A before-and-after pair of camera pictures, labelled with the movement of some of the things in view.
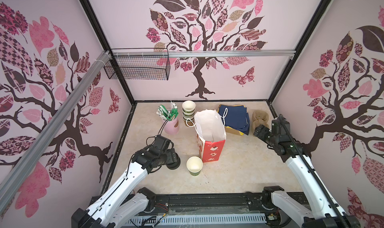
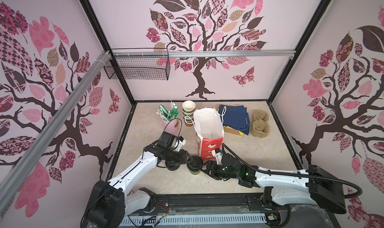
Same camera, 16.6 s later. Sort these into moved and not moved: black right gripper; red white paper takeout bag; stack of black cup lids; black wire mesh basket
Moved: black right gripper
Not moved: red white paper takeout bag; black wire mesh basket; stack of black cup lids
